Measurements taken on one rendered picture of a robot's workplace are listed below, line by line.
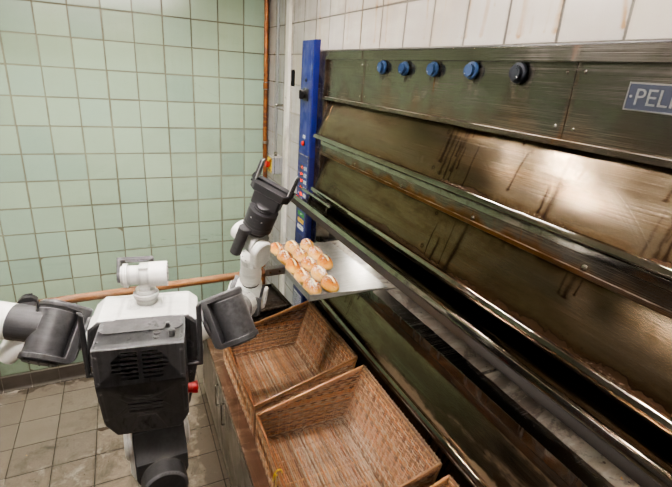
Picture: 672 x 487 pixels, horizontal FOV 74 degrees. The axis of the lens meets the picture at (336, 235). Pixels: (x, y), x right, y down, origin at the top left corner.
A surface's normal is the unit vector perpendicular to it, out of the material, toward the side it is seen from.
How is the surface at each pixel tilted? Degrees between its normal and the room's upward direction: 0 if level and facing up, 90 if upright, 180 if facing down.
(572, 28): 90
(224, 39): 90
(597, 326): 69
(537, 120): 90
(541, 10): 90
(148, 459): 45
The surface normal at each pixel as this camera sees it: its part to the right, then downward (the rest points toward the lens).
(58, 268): 0.43, 0.34
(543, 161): -0.83, -0.25
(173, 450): 0.36, -0.43
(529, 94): -0.90, 0.09
